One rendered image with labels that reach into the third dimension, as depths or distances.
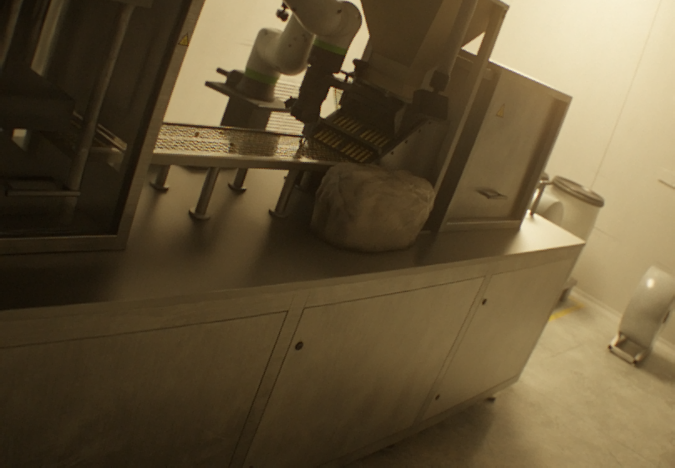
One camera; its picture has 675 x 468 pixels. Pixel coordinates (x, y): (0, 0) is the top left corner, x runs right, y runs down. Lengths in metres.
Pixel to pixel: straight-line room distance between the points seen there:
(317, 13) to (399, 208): 0.52
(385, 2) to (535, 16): 3.90
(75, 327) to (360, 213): 0.84
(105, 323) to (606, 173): 4.70
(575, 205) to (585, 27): 1.49
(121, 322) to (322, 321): 0.59
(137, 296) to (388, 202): 0.79
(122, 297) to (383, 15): 1.19
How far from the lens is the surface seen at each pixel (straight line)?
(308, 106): 1.99
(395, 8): 2.09
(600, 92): 5.66
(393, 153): 2.11
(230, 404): 1.65
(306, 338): 1.71
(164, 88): 1.33
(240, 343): 1.54
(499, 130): 2.47
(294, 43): 2.51
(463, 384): 2.78
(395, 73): 2.15
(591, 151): 5.64
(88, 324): 1.24
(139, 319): 1.30
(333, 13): 1.84
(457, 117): 2.19
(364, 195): 1.81
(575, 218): 5.00
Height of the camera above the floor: 1.36
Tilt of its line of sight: 16 degrees down
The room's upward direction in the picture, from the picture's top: 21 degrees clockwise
